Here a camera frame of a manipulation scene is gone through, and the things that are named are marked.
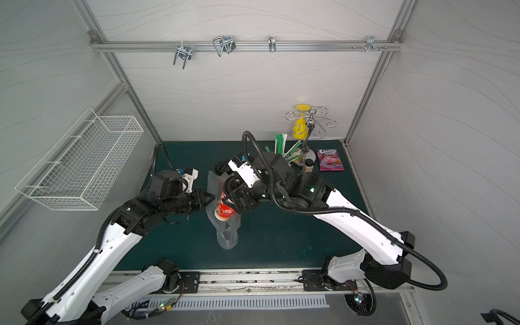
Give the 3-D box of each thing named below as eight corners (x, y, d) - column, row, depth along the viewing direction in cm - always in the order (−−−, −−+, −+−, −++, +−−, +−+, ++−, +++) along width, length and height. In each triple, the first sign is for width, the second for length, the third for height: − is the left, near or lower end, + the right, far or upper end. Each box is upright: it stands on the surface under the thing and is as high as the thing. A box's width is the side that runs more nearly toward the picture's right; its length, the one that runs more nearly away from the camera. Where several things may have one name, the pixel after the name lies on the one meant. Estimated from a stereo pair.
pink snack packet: (320, 171, 110) (321, 167, 107) (315, 153, 119) (317, 148, 116) (341, 171, 110) (344, 167, 107) (336, 153, 119) (337, 148, 116)
